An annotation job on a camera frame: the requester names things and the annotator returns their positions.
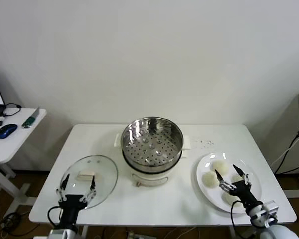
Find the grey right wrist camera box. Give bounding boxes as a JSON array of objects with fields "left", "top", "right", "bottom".
[{"left": 263, "top": 201, "right": 280, "bottom": 216}]

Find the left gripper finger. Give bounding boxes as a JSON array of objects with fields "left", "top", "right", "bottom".
[
  {"left": 56, "top": 173, "right": 70, "bottom": 203},
  {"left": 80, "top": 175, "right": 98, "bottom": 203}
]

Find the black laptop cable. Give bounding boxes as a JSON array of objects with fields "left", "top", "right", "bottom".
[{"left": 2, "top": 102, "right": 22, "bottom": 117}]

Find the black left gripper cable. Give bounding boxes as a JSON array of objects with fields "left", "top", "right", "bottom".
[{"left": 47, "top": 206, "right": 65, "bottom": 229}]

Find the glass lid with beige handle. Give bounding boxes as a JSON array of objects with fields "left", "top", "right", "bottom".
[{"left": 59, "top": 154, "right": 119, "bottom": 209}]

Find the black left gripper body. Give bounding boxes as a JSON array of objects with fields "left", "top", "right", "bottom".
[{"left": 58, "top": 194, "right": 88, "bottom": 227}]

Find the white electric cooker pot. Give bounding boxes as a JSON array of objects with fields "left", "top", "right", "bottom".
[{"left": 122, "top": 149, "right": 190, "bottom": 187}]

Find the blue computer mouse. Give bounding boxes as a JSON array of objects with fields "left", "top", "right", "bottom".
[{"left": 0, "top": 123, "right": 18, "bottom": 139}]

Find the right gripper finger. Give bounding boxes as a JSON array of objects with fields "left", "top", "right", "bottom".
[
  {"left": 214, "top": 169, "right": 234, "bottom": 194},
  {"left": 232, "top": 163, "right": 252, "bottom": 187}
]

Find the white wall cable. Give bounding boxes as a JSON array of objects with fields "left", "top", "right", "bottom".
[{"left": 270, "top": 136, "right": 299, "bottom": 167}]

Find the white floor power strip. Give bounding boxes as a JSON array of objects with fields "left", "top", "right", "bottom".
[{"left": 126, "top": 230, "right": 152, "bottom": 239}]

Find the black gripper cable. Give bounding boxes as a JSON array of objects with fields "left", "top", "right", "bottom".
[
  {"left": 230, "top": 200, "right": 245, "bottom": 239},
  {"left": 47, "top": 206, "right": 65, "bottom": 229}
]

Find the green handled knife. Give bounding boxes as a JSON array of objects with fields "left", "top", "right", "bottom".
[{"left": 21, "top": 107, "right": 40, "bottom": 129}]

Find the white floor frame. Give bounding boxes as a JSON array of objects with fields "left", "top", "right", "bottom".
[{"left": 280, "top": 174, "right": 299, "bottom": 198}]

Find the black floor cable bundle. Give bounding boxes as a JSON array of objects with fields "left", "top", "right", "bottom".
[{"left": 0, "top": 181, "right": 23, "bottom": 239}]

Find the white side desk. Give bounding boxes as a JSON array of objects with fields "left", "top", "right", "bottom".
[{"left": 0, "top": 107, "right": 47, "bottom": 208}]

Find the white round plate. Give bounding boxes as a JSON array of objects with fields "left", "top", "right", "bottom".
[{"left": 195, "top": 151, "right": 262, "bottom": 214}]

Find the stainless perforated steamer basket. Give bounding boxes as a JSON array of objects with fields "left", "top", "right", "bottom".
[{"left": 114, "top": 116, "right": 192, "bottom": 168}]

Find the white steamed baozi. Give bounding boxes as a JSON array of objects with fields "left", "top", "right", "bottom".
[
  {"left": 231, "top": 173, "right": 245, "bottom": 184},
  {"left": 201, "top": 171, "right": 219, "bottom": 189},
  {"left": 221, "top": 191, "right": 242, "bottom": 207},
  {"left": 211, "top": 160, "right": 230, "bottom": 175}
]

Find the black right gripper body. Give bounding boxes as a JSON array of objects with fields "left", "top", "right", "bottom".
[{"left": 229, "top": 180, "right": 262, "bottom": 212}]

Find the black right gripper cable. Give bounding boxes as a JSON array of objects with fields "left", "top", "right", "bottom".
[{"left": 230, "top": 200, "right": 245, "bottom": 239}]

